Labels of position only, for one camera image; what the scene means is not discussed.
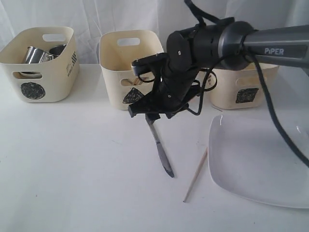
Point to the white curtain backdrop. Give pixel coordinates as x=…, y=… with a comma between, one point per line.
x=90, y=19

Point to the cream bin with circle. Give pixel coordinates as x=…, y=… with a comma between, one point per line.
x=58, y=75

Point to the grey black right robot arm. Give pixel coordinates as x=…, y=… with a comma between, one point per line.
x=229, y=47

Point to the white round bowl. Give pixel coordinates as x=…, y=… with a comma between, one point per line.
x=31, y=75

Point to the white square plate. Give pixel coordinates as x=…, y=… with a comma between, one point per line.
x=249, y=158

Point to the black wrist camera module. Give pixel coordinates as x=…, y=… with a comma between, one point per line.
x=148, y=64

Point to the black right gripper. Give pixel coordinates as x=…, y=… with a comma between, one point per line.
x=171, y=93

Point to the cream bin with triangle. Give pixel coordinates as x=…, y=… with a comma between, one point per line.
x=117, y=50

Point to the steel cup folding handle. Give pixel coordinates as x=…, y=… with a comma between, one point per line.
x=35, y=55

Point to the cream bin with square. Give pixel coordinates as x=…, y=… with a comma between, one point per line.
x=236, y=89

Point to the steel table knife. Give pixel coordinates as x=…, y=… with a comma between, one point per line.
x=161, y=152

